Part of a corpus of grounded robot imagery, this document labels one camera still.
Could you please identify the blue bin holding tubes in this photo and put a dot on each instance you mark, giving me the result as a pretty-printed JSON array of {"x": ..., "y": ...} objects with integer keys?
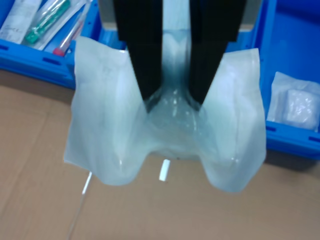
[{"x": 30, "y": 57}]

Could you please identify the blue bin holding masks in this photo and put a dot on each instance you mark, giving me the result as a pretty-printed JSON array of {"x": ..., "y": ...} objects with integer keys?
[{"x": 115, "y": 41}]

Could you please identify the blue bin holding cotton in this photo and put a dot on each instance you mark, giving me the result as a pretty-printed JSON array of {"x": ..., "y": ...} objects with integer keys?
[{"x": 287, "y": 145}]

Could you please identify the white cotton packet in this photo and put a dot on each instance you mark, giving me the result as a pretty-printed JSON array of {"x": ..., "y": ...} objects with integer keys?
[
  {"x": 100, "y": 125},
  {"x": 297, "y": 105}
]

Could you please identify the white printed flat packet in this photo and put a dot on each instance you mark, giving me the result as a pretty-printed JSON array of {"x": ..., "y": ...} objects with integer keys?
[{"x": 15, "y": 22}]

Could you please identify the red-capped tube in clear bag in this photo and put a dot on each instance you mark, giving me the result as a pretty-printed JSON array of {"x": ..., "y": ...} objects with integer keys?
[{"x": 72, "y": 32}]

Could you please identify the green swab in clear bag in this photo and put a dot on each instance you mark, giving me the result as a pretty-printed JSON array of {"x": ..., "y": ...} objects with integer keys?
[{"x": 42, "y": 22}]

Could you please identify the flat white cotton packet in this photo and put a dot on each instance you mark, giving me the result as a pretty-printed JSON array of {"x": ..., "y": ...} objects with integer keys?
[{"x": 297, "y": 105}]

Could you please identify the brown cardboard sheet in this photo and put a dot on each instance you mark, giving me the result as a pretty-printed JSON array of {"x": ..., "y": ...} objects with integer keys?
[
  {"x": 30, "y": 150},
  {"x": 200, "y": 212}
]

